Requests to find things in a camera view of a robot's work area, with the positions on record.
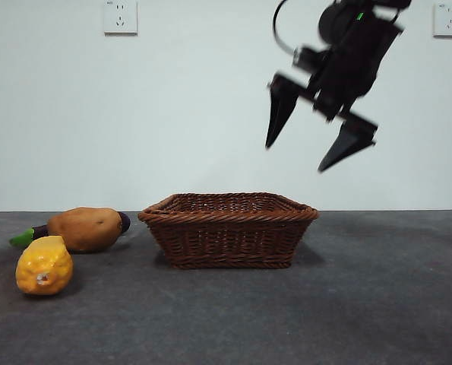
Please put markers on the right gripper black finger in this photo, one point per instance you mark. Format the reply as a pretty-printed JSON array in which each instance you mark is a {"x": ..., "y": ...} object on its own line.
[
  {"x": 349, "y": 146},
  {"x": 282, "y": 102}
]

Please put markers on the brown wicker basket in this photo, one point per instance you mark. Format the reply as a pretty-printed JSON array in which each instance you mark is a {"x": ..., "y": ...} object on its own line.
[{"x": 225, "y": 239}]

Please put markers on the brown potato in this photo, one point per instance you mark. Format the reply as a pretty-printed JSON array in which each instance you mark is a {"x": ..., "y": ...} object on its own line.
[{"x": 85, "y": 228}]

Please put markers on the yellow corn cob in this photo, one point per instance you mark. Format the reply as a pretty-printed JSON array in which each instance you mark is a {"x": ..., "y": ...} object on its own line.
[{"x": 47, "y": 262}]

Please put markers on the purple eggplant with green stem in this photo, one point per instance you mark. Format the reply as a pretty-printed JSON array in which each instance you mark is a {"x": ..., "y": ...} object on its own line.
[{"x": 20, "y": 238}]

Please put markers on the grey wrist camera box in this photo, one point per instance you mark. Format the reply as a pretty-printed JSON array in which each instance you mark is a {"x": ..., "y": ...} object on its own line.
[{"x": 305, "y": 58}]

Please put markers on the white wall socket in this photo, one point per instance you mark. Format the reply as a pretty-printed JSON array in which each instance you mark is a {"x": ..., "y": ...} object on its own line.
[
  {"x": 448, "y": 21},
  {"x": 120, "y": 19}
]

